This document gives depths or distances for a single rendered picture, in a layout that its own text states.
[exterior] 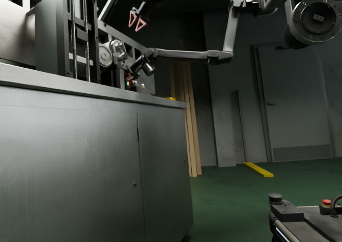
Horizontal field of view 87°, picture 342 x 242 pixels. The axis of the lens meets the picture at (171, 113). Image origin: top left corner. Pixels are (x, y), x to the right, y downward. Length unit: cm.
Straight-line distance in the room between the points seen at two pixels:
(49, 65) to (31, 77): 52
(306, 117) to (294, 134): 36
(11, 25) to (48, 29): 23
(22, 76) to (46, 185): 27
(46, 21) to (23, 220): 89
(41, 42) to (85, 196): 80
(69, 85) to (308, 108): 382
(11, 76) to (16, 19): 83
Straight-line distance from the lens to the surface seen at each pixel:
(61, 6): 91
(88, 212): 67
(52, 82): 56
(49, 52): 108
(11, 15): 134
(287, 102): 385
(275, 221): 116
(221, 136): 332
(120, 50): 123
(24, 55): 127
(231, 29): 124
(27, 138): 55
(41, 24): 120
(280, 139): 376
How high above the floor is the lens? 73
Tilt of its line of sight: 5 degrees up
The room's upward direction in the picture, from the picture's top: 5 degrees counter-clockwise
